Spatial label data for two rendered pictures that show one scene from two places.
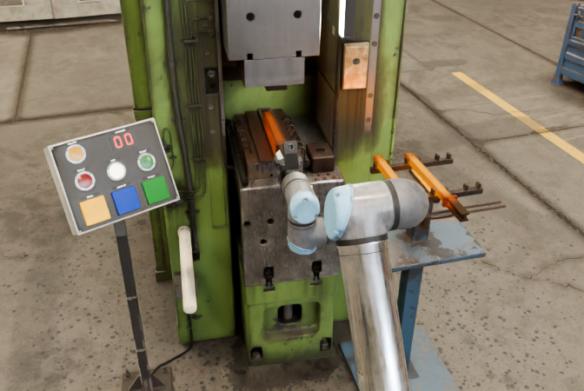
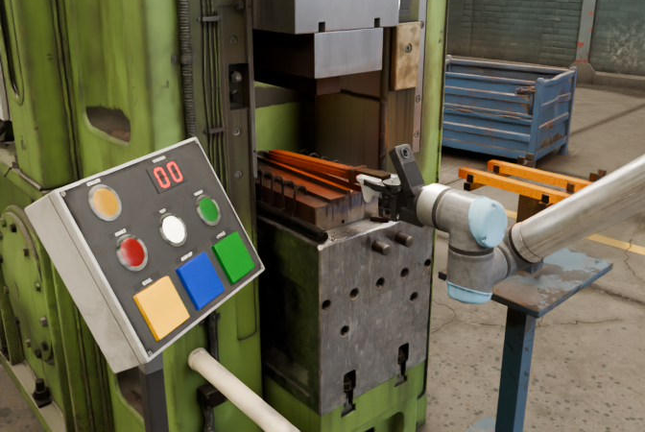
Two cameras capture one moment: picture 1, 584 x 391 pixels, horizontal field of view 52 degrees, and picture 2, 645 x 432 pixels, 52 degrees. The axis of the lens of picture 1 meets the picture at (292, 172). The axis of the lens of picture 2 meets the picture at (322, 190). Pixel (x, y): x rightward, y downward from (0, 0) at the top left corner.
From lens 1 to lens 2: 1.14 m
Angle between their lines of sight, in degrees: 28
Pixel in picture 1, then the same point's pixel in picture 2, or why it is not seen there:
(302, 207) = (491, 219)
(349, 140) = not seen: hidden behind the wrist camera
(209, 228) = (233, 344)
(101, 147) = (139, 188)
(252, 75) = (323, 57)
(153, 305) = not seen: outside the picture
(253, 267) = (331, 377)
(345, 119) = (394, 135)
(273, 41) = (349, 2)
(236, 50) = (305, 16)
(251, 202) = (332, 265)
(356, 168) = not seen: hidden behind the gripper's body
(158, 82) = (163, 93)
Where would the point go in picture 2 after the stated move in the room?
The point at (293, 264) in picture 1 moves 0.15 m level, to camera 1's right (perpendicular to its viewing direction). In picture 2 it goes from (378, 358) to (425, 343)
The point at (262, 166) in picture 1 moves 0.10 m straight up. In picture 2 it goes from (333, 207) to (333, 166)
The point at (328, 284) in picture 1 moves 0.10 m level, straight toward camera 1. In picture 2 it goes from (415, 378) to (434, 399)
